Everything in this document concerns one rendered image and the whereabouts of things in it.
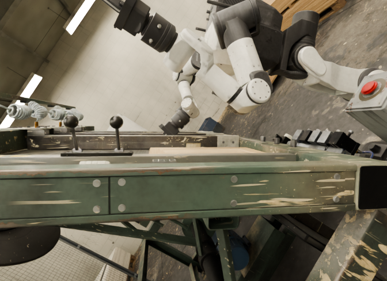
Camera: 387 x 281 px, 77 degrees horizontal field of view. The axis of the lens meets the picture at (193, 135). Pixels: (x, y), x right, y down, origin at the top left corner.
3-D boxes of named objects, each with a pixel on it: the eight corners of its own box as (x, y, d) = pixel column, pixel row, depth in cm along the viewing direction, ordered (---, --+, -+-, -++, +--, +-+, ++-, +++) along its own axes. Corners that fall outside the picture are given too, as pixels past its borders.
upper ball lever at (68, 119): (83, 159, 72) (75, 118, 65) (69, 159, 71) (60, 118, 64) (86, 151, 75) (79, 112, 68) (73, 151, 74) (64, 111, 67)
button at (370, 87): (384, 83, 60) (378, 78, 60) (376, 97, 60) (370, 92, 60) (370, 86, 64) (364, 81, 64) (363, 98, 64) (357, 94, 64)
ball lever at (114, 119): (125, 158, 74) (121, 119, 66) (112, 158, 73) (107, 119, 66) (126, 151, 77) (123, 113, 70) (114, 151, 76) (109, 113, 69)
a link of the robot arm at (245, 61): (260, 111, 87) (241, 54, 90) (284, 97, 75) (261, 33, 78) (233, 117, 82) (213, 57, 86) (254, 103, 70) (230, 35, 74)
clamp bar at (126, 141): (240, 148, 133) (241, 105, 132) (-1, 150, 115) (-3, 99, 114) (234, 147, 143) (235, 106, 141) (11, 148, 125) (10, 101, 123)
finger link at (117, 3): (102, -11, 64) (124, 4, 67) (98, -4, 63) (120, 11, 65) (104, -15, 63) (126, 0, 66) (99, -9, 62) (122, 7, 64)
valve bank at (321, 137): (398, 153, 86) (348, 116, 83) (377, 187, 86) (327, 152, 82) (310, 141, 136) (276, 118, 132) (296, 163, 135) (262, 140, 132)
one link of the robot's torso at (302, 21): (308, 24, 118) (275, 15, 115) (327, 12, 105) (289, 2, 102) (298, 82, 119) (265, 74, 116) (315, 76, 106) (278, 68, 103)
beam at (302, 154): (402, 209, 58) (404, 163, 57) (357, 211, 56) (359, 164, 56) (207, 140, 276) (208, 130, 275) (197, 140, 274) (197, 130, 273)
